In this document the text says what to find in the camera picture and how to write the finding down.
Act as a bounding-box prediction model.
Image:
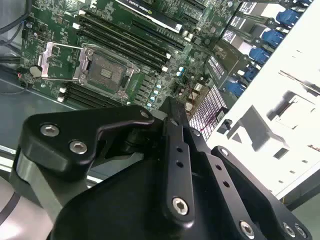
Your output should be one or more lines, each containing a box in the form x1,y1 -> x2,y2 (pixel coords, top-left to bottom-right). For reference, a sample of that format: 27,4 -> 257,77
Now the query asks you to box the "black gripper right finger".
174,99 -> 313,240

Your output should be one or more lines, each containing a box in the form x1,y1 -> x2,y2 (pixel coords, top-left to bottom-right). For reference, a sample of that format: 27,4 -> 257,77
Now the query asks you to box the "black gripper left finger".
21,96 -> 198,228

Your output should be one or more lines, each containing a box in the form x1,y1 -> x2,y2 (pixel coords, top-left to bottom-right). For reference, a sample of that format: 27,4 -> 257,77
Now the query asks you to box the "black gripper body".
51,157 -> 242,240

